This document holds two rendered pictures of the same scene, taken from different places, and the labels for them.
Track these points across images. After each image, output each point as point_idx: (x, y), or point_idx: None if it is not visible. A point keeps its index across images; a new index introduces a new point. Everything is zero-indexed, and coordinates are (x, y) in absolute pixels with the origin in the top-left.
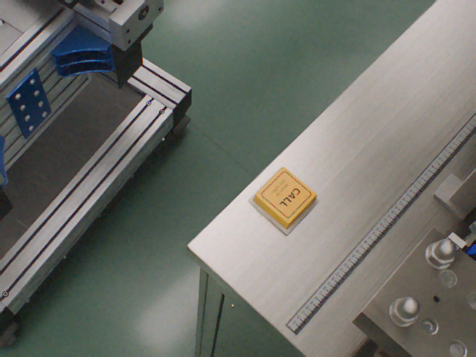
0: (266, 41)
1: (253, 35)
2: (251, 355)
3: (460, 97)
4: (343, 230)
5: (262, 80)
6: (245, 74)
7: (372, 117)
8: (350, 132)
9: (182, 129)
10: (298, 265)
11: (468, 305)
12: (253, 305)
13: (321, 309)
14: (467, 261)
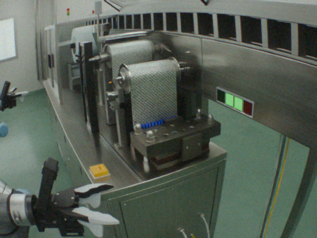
0: (34, 227)
1: (30, 229)
2: (141, 227)
3: (94, 138)
4: (117, 165)
5: (46, 234)
6: (40, 236)
7: (87, 152)
8: (88, 156)
9: None
10: (122, 175)
11: (155, 131)
12: (129, 186)
13: (138, 174)
14: (143, 129)
